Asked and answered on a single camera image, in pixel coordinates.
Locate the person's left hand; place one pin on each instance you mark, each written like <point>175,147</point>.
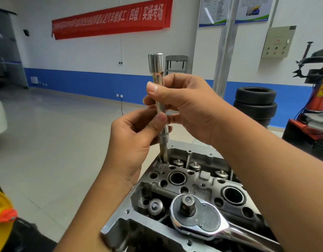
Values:
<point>126,149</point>

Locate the person's right hand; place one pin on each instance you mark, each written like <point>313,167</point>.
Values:
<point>193,107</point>

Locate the person's right thumb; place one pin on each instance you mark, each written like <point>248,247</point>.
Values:
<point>164,93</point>

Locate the person's left thumb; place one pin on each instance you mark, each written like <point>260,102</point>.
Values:
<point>154,125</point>

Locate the silver socket extension bar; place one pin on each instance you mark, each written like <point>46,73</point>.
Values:
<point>158,76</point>

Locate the person's right forearm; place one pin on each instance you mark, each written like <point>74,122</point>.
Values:
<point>277,181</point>

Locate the person's left forearm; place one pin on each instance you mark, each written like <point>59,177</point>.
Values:
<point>80,220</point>

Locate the grey metal rack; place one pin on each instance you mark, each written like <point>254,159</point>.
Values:
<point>176,65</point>

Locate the aluminium engine cylinder head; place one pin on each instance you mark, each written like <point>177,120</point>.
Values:
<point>182,186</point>

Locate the grey metal column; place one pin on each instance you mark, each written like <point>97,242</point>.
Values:
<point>225,49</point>

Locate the red banner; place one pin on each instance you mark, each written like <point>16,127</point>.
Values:
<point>111,19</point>

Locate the black tyre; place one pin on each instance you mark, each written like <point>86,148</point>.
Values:
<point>257,112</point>
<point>255,95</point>

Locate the chrome ratchet wrench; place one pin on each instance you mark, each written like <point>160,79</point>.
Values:
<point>203,220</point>

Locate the beige electrical control box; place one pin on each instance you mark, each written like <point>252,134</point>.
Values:
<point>278,41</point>

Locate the red tyre changer machine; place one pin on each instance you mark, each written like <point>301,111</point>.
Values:
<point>313,115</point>

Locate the glass door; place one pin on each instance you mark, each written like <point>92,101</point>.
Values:
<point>6,49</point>

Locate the yellow and orange object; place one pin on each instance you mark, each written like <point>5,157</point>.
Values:
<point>2,215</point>

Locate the blue-bordered wall poster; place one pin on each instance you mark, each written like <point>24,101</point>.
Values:
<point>215,10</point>

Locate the wall poster with photo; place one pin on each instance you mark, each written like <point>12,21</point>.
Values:
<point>253,9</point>

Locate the white wall box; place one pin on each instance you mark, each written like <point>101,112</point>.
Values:
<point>34,80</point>

